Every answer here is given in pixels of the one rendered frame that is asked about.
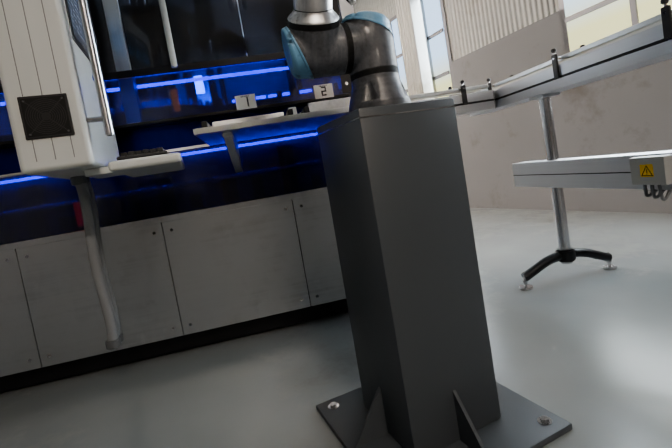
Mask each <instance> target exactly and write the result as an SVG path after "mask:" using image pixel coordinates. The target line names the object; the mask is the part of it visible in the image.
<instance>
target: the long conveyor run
mask: <svg viewBox="0 0 672 448"><path fill-rule="evenodd" d="M669 1H670V0H660V4H662V5H664V7H662V8H661V14H659V15H656V16H654V17H652V18H649V19H647V20H645V21H642V22H640V23H637V24H635V25H633V26H630V27H628V28H626V29H623V30H621V31H618V32H616V33H614V34H611V35H609V36H607V37H604V38H602V39H600V40H597V41H595V42H592V43H590V44H588V45H580V48H578V49H576V50H573V51H571V52H569V53H566V54H564V55H562V56H559V57H557V54H555V53H556V49H555V48H554V49H551V50H550V51H551V53H553V55H552V56H551V60H550V61H547V62H545V63H543V64H540V65H538V66H536V67H533V68H531V69H528V70H526V71H524V72H521V73H519V74H517V75H510V77H509V78H507V79H505V80H502V81H500V82H498V83H495V84H493V85H491V83H490V81H491V79H490V78H488V79H487V80H486V82H488V88H486V89H481V90H482V91H488V90H493V91H494V97H495V104H496V108H494V109H491V110H488V111H484V112H480V113H473V114H469V116H476V115H483V114H489V113H492V112H496V111H499V110H502V109H506V108H509V107H512V106H516V105H519V104H522V103H526V102H529V98H532V97H535V96H539V95H542V94H548V93H555V92H562V91H565V90H569V89H572V88H575V87H579V86H582V85H585V84H589V83H592V82H595V81H599V80H602V79H605V78H609V77H612V76H615V75H619V74H622V73H625V72H628V71H632V70H635V69H638V68H642V67H645V66H648V65H652V64H655V63H658V62H662V61H665V60H668V59H672V9H671V5H667V3H668V2H669Z"/></svg>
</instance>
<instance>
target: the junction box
mask: <svg viewBox="0 0 672 448"><path fill-rule="evenodd" d="M629 162H630V170H631V179H632V184H633V185H669V184H672V154H664V155H649V156H639V157H634V158H630V159H629Z"/></svg>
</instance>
